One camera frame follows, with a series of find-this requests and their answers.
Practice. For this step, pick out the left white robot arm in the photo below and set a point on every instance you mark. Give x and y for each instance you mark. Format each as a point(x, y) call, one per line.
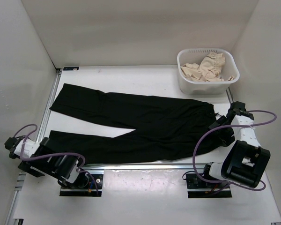
point(75, 161)

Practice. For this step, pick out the dark label sticker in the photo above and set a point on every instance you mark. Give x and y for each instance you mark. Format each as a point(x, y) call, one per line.
point(70, 68)

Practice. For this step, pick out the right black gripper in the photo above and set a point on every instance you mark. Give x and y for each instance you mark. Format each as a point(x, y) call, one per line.
point(227, 139)

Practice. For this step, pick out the black trousers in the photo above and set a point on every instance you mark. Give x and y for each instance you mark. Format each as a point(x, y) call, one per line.
point(159, 128)

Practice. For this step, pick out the front aluminium table rail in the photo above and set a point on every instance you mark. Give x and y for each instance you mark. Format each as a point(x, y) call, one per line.
point(137, 166)

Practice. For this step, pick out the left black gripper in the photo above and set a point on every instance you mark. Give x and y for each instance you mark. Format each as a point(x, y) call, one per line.
point(27, 167)

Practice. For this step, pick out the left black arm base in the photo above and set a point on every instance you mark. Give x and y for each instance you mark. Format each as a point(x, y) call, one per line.
point(89, 185)

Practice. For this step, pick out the white plastic basket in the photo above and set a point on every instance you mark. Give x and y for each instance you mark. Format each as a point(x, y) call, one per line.
point(229, 72)

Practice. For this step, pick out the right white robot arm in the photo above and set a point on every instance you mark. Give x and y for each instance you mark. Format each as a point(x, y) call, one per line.
point(246, 176)

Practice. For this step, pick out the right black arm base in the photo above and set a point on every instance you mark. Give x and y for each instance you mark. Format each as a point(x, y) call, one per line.
point(196, 188)

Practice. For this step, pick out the left aluminium table rail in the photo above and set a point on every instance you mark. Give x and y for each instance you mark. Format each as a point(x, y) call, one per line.
point(46, 115)

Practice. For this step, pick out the beige trousers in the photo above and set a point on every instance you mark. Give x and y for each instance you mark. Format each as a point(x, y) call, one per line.
point(208, 71)

